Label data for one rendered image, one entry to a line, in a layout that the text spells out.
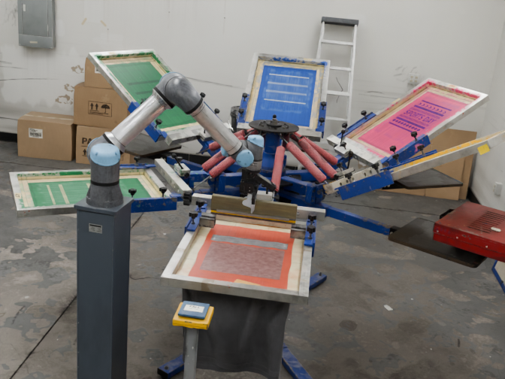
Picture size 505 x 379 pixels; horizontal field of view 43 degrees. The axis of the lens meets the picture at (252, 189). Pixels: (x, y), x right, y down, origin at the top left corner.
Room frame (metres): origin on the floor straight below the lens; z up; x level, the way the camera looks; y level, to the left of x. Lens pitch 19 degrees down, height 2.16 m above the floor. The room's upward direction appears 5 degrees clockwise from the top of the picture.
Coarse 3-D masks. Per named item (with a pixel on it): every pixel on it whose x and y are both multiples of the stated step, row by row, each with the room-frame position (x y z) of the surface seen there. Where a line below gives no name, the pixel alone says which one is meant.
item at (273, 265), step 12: (264, 240) 2.81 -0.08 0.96; (276, 240) 2.83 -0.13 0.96; (288, 240) 2.84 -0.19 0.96; (252, 252) 2.66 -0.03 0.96; (264, 252) 2.68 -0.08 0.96; (276, 252) 2.69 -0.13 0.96; (288, 252) 2.70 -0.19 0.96; (252, 264) 2.54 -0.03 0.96; (264, 264) 2.55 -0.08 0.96; (276, 264) 2.56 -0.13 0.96; (288, 264) 2.57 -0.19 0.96; (240, 276) 2.41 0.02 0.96; (252, 276) 2.42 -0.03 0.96; (264, 276) 2.43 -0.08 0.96; (276, 276) 2.44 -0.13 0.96
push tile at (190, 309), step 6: (186, 306) 2.10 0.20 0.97; (192, 306) 2.10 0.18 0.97; (198, 306) 2.11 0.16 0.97; (204, 306) 2.11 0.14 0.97; (180, 312) 2.05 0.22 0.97; (186, 312) 2.06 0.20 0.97; (192, 312) 2.06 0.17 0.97; (198, 312) 2.06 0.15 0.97; (204, 312) 2.07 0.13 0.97; (204, 318) 2.04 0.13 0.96
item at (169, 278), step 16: (256, 224) 3.00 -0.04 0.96; (272, 224) 2.99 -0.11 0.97; (288, 224) 2.98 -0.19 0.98; (304, 224) 2.98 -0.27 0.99; (192, 240) 2.71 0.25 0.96; (176, 256) 2.47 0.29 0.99; (304, 256) 2.59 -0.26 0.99; (176, 272) 2.39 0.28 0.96; (304, 272) 2.43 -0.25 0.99; (192, 288) 2.26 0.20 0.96; (208, 288) 2.26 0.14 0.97; (224, 288) 2.25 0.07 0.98; (240, 288) 2.25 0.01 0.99; (256, 288) 2.25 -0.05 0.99; (272, 288) 2.27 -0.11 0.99; (304, 288) 2.29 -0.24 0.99; (304, 304) 2.23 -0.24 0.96
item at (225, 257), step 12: (216, 228) 2.91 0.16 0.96; (228, 228) 2.92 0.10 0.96; (240, 228) 2.94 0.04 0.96; (204, 252) 2.62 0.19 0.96; (216, 252) 2.63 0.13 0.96; (228, 252) 2.64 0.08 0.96; (240, 252) 2.65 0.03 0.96; (204, 264) 2.50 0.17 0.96; (216, 264) 2.51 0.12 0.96; (228, 264) 2.52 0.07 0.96; (240, 264) 2.53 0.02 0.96; (192, 276) 2.37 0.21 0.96; (204, 276) 2.38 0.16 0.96; (216, 276) 2.39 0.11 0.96; (228, 276) 2.40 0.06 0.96
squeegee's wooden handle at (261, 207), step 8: (216, 200) 2.86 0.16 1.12; (224, 200) 2.85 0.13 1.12; (232, 200) 2.85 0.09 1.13; (240, 200) 2.85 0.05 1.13; (256, 200) 2.85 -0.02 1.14; (264, 200) 2.86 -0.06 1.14; (216, 208) 2.86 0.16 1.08; (224, 208) 2.85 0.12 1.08; (232, 208) 2.85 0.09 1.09; (240, 208) 2.85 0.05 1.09; (248, 208) 2.84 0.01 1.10; (256, 208) 2.84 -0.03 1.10; (264, 208) 2.84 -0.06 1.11; (272, 208) 2.83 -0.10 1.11; (280, 208) 2.83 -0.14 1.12; (288, 208) 2.83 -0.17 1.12; (296, 208) 2.82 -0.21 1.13; (280, 216) 2.83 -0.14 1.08; (288, 216) 2.82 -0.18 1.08
